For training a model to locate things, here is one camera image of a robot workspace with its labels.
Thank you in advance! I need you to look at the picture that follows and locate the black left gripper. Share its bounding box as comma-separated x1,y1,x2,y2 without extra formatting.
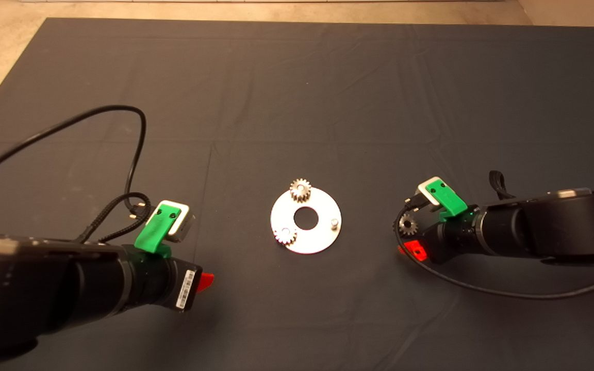
131,251,215,313

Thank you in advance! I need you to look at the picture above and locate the black camera cable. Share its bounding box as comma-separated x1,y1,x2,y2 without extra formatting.
0,105,148,217
394,193,594,300

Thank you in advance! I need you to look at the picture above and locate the small steel planetary gear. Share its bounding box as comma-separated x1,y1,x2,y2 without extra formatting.
273,227,298,246
290,178,312,203
398,214,419,238

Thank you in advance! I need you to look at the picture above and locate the black left camera cable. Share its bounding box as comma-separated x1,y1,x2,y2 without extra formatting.
0,105,148,217

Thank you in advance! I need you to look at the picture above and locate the thin black braided cable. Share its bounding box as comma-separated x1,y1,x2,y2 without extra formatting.
75,192,152,244

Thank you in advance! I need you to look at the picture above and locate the left wrist camera green mount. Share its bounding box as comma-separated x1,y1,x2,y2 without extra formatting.
135,200,196,257

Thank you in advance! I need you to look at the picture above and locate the right wrist camera green mount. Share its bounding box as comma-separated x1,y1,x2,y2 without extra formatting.
405,177,468,222

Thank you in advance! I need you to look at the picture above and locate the round metal carrier plate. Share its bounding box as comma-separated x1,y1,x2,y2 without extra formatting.
270,187,343,255

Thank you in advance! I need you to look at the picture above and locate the wrist camera green mount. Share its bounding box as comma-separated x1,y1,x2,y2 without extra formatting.
405,177,468,222
135,200,196,257

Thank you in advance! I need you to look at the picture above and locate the black right camera cable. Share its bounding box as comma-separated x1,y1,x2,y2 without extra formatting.
394,193,594,300

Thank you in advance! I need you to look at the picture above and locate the dark grey table cloth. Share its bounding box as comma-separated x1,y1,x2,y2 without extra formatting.
0,18,594,371

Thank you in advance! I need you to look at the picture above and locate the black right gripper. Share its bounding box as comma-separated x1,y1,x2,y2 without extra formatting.
398,209,483,264

